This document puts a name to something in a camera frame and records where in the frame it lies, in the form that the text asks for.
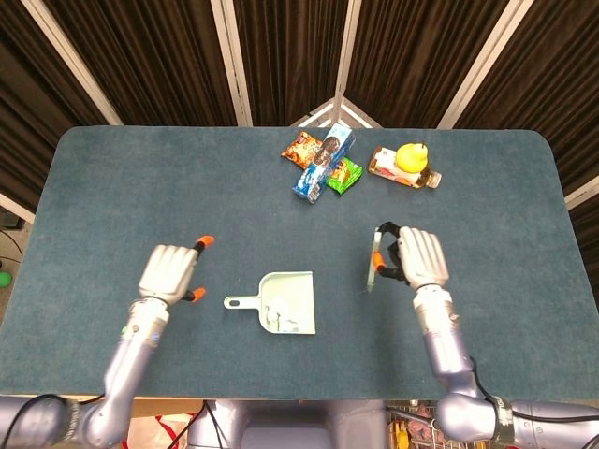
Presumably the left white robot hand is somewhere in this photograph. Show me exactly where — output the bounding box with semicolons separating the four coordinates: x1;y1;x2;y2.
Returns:
138;235;216;308

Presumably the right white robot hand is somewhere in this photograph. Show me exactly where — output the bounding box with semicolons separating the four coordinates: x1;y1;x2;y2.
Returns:
372;222;450;288

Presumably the mint green hand brush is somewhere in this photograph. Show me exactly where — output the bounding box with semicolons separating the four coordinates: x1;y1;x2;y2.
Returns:
362;226;383;295

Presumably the mint green plastic dustpan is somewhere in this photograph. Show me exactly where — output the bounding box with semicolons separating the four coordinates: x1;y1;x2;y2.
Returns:
223;270;317;337

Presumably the blue felt table mat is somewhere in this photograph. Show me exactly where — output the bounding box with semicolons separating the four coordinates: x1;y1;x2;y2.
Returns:
0;124;599;402

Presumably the yellow pear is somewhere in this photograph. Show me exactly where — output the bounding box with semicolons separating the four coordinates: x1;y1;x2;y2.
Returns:
395;141;431;174

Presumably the amber tea bottle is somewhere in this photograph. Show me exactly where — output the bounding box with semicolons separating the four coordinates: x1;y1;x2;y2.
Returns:
367;145;444;190

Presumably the green snack bag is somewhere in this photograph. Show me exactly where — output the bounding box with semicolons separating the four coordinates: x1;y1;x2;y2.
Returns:
326;156;365;196

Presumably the brown cardboard box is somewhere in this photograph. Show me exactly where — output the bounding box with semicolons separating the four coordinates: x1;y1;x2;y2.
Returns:
130;397;207;415

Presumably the blue cookie box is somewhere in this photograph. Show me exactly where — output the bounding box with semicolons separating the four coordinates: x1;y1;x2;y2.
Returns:
292;124;356;206

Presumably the red and white plastic bag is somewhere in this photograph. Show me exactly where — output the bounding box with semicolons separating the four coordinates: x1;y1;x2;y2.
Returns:
124;411;196;449

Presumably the orange snack bag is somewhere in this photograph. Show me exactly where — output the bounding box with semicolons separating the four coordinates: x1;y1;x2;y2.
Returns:
281;130;325;170

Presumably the grey robot torso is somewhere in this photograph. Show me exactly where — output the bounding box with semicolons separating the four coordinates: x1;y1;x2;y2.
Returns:
186;399;389;449

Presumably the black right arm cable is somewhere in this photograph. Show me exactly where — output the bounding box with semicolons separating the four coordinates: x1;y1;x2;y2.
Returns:
467;357;599;422

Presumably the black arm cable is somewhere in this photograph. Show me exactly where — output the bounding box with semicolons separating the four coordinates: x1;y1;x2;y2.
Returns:
467;357;599;422
0;393;107;439

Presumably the white frame base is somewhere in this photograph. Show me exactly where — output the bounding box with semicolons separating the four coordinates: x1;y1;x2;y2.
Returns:
289;96;385;130

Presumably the black torso cable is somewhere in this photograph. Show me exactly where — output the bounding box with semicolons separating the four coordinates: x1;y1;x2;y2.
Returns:
198;399;222;449

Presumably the metal wire cart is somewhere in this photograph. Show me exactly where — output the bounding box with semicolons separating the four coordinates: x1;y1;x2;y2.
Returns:
386;399;453;449

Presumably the white frame post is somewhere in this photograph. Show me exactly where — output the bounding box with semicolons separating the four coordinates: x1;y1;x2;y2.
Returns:
0;192;37;225
437;0;537;130
564;175;599;210
21;0;124;126
210;0;254;127
332;0;364;127

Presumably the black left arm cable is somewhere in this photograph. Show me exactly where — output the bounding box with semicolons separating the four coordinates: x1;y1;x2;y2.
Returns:
0;393;107;439

